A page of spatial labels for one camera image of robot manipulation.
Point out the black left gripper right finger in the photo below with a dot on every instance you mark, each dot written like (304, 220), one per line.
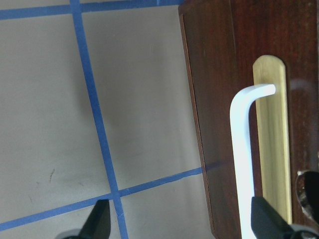
(266, 223)

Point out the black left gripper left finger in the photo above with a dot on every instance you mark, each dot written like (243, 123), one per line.
(98, 224)

